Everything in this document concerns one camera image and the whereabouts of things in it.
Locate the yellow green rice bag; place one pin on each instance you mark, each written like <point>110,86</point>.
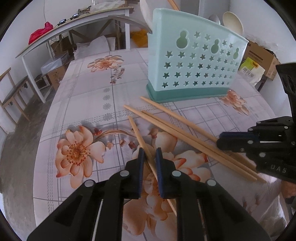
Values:
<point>251,71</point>

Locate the person's hand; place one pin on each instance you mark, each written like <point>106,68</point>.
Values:
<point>287,199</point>

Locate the red plastic bag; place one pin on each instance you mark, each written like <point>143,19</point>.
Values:
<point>40,32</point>

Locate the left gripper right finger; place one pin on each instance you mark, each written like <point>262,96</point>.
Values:
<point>205,211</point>

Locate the metal spoon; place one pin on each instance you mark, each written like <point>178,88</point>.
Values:
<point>215,19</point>

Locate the floral tablecloth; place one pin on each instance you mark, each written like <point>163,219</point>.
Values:
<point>96,99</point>

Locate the white sack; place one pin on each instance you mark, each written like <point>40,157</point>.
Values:
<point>99,45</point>

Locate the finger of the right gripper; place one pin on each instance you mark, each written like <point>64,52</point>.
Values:
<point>239,142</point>

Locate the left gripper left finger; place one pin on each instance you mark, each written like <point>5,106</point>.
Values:
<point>94,211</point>

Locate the mint green utensil caddy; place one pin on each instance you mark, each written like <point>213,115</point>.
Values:
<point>191,57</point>

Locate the wooden stool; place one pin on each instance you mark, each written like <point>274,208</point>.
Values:
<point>15,91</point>

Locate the white ceramic soup spoon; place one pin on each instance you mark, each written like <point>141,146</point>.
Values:
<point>146,13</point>

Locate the cardboard box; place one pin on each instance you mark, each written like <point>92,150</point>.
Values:
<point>263,57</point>

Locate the white shelf table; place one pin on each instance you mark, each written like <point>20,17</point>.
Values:
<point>121,14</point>

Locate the yellow plastic bag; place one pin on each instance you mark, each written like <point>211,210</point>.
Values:
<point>140,38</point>

